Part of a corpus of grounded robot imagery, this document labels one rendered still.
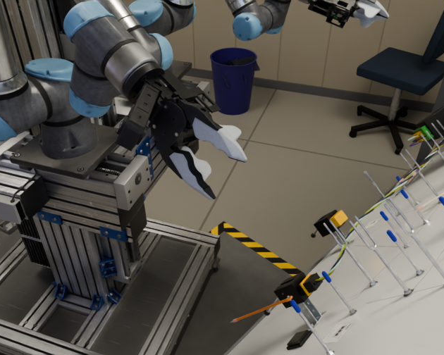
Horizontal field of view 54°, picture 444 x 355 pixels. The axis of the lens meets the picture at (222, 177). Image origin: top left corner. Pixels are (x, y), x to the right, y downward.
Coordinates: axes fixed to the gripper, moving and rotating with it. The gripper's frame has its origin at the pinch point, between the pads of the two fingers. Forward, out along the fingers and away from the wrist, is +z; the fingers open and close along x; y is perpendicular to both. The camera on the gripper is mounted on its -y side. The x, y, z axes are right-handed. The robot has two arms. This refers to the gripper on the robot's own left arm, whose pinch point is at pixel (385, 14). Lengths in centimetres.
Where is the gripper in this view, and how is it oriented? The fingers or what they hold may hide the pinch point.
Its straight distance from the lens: 136.8
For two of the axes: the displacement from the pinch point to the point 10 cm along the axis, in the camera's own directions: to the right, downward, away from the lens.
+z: 8.7, 4.5, -1.8
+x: 0.1, -3.9, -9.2
